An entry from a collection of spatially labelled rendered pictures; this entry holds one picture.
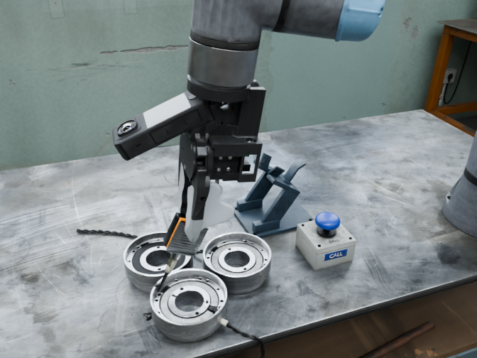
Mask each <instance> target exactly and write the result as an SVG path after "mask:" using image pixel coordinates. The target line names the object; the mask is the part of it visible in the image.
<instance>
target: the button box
mask: <svg viewBox="0 0 477 358"><path fill-rule="evenodd" d="M295 245H296V247H297V248H298V249H299V250H300V252H301V253H302V255H303V256H304V257H305V259H306V260H307V262H308V263H309V265H310V266H311V267H312V268H313V270H314V271H319V270H322V269H327V268H331V267H334V266H339V265H342V264H347V263H350V262H353V255H354V251H355V247H356V239H355V238H354V237H353V236H352V235H351V234H350V233H349V232H348V231H347V229H346V228H345V227H344V226H343V225H342V224H340V226H339V228H337V229H334V230H330V232H324V231H323V229H322V228H320V227H318V226H317V225H316V224H315V220H313V221H310V222H304V223H300V224H297V234H296V242H295Z"/></svg>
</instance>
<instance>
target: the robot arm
mask: <svg viewBox="0 0 477 358"><path fill-rule="evenodd" d="M384 6H385V0H193V2H192V18H191V27H190V41H189V49H188V57H187V74H188V76H187V90H188V91H186V92H184V93H182V94H180V95H178V96H176V97H174V98H172V99H170V100H168V101H166V102H163V103H162V104H159V105H158V106H156V107H153V108H152V109H149V110H148V111H146V112H144V113H142V114H139V115H138V116H135V117H134V118H132V119H129V120H127V121H125V122H123V123H122V124H119V125H118V126H115V127H114V128H113V131H112V134H113V140H114V146H115V147H116V149H117V151H118V152H119V153H120V155H121V157H122V158H123V159H124V160H126V161H129V160H131V159H132V158H135V157H136V156H139V155H141V154H142V153H145V152H146V151H149V150H151V149H152V148H155V147H156V146H159V145H160V144H162V143H165V142H166V141H169V140H170V139H173V138H175V137H176V136H179V135H180V153H179V162H178V187H179V188H178V201H179V213H183V214H186V223H185V234H186V235H187V237H188V239H189V240H190V242H191V243H195V242H196V241H197V240H198V238H199V234H200V232H201V231H202V230H203V229H204V228H206V227H210V226H213V225H216V224H219V223H222V222H226V221H229V220H230V219H231V218H232V217H233V215H234V207H233V206H231V205H229V204H227V203H225V202H222V201H221V200H220V195H221V194H222V190H223V188H222V186H221V185H219V184H217V183H214V182H212V181H211V180H222V181H234V180H237V181H238V183H247V182H255V181H256V176H257V172H258V165H259V161H260V156H261V150H262V146H263V144H262V142H261V141H260V140H259V138H258V132H259V127H260V123H261V116H262V111H263V104H264V100H265V93H266V89H265V88H264V87H260V86H259V84H258V82H257V81H256V80H255V79H254V75H255V71H256V63H257V58H258V50H259V45H260V40H261V33H262V30H264V31H272V32H277V33H287V34H293V35H299V36H309V37H315V38H326V39H332V40H335V41H336V42H339V41H340V40H346V41H356V42H360V41H363V40H365V39H367V38H369V37H370V36H371V35H372V33H373V32H374V31H375V29H376V28H377V26H378V24H379V22H380V19H381V16H382V13H383V9H384ZM249 141H251V142H249ZM249 155H257V156H256V163H255V168H254V172H253V173H242V172H244V171H250V168H251V164H250V163H249V162H248V161H247V160H244V159H245V157H249ZM442 212H443V214H444V216H445V218H446V219H447V220H448V221H449V222H450V223H451V224H452V225H453V226H454V227H455V228H457V229H459V230H460V231H462V232H464V233H466V234H468V235H470V236H472V237H475V238H477V129H476V134H475V136H474V139H473V143H472V146H471V150H470V153H469V155H468V160H467V162H466V167H465V169H464V173H463V175H462V176H461V177H460V178H459V180H458V181H457V182H456V184H455V185H454V186H453V188H452V189H451V190H450V191H449V192H448V194H447V195H446V197H445V199H444V204H443V207H442Z"/></svg>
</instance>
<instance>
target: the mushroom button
mask: <svg viewBox="0 0 477 358"><path fill-rule="evenodd" d="M315 224H316V225H317V226H318V227H320V228H322V229H323V231H324V232H330V230H334V229H337V228H339V226H340V224H341V220H340V219H339V217H338V216H337V215H336V214H334V213H332V212H321V213H319V214H318V215H317V216H316V217H315Z"/></svg>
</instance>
